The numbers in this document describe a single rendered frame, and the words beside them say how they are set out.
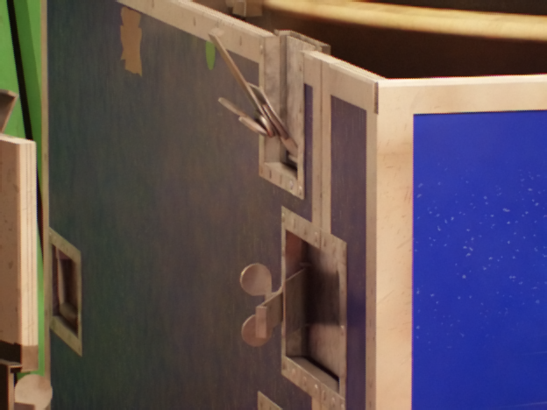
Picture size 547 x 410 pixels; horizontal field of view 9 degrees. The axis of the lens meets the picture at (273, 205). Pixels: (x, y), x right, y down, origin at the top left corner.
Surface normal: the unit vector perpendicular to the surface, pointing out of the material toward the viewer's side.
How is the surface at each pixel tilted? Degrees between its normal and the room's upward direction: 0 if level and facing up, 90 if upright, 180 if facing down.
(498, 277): 90
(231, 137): 90
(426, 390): 90
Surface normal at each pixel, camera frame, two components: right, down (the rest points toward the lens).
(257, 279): 0.38, 0.20
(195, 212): -0.97, 0.04
